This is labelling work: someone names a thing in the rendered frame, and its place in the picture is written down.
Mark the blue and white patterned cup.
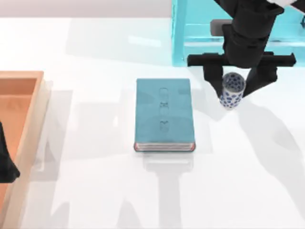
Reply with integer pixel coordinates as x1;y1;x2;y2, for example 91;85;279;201
219;73;246;111

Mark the pale grey rounded box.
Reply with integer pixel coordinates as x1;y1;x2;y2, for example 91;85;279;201
210;19;234;37

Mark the light blue rack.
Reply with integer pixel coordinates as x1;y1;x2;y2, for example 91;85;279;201
171;0;305;68

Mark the teal hardcover book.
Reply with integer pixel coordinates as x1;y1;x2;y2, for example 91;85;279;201
132;78;197;152

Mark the salmon shallow box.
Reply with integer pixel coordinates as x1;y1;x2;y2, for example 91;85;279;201
0;71;45;225

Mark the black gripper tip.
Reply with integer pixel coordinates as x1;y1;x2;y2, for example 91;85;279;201
0;121;20;184

